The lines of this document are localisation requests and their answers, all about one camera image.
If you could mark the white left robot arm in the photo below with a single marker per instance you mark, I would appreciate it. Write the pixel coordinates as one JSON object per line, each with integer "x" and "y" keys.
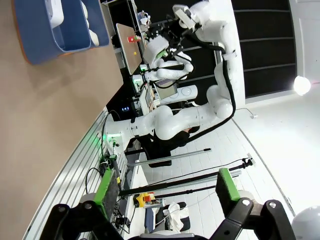
{"x": 307, "y": 225}

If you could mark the black box blue display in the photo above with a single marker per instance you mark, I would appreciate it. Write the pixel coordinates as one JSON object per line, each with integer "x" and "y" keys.
{"x": 125, "y": 109}

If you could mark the white crumpled cloth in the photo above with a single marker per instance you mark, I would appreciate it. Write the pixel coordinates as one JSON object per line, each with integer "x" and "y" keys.
{"x": 177, "y": 215}

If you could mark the grey computer monitor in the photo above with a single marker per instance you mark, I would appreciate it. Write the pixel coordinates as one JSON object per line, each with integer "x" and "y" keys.
{"x": 167, "y": 93}

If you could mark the yellow emergency stop box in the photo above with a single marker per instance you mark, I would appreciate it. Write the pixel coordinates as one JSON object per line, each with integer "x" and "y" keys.
{"x": 141, "y": 200}

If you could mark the brown background table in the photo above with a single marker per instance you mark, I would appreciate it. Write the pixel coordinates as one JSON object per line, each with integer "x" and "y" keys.
{"x": 130, "y": 55}

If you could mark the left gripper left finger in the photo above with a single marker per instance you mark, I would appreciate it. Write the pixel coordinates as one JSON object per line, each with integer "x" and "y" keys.
{"x": 107, "y": 192}

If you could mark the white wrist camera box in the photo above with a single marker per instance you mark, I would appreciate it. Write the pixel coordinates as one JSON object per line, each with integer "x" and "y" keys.
{"x": 186, "y": 16}

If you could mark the aluminium profile table frame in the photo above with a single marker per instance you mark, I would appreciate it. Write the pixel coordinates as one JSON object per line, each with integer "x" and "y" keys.
{"x": 75, "y": 162}

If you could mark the round white lamp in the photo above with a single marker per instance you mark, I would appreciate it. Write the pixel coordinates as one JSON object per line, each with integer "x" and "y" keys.
{"x": 302, "y": 85}

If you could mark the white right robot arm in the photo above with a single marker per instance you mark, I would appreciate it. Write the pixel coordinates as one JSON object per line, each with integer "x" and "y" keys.
{"x": 180, "y": 122}

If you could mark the long black tripod pole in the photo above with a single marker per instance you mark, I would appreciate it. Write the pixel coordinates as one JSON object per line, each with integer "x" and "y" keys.
{"x": 175, "y": 183}

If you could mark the short black tripod pole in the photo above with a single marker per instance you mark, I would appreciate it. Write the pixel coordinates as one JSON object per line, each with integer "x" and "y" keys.
{"x": 185, "y": 192}

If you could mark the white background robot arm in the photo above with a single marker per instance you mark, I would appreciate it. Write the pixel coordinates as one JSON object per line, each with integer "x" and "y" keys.
{"x": 170, "y": 72}

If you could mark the red cup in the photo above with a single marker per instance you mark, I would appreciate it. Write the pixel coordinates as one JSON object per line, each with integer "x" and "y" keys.
{"x": 132, "y": 39}

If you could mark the silver metal pole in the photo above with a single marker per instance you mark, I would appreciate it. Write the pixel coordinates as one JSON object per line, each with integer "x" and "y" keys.
{"x": 175, "y": 156}

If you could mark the white rounded appliance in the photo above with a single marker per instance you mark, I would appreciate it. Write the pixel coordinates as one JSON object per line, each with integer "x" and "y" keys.
{"x": 187, "y": 92}

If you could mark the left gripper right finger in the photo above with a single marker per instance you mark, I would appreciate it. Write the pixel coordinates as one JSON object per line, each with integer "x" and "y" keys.
{"x": 225, "y": 190}

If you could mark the white cloud plush toy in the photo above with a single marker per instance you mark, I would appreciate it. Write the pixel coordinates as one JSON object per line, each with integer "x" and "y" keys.
{"x": 85, "y": 10}
{"x": 94, "y": 37}

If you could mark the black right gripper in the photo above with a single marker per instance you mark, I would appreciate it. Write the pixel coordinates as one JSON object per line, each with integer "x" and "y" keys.
{"x": 170, "y": 32}

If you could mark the person in black clothes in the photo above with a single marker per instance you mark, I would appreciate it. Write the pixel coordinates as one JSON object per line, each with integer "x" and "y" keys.
{"x": 175, "y": 142}

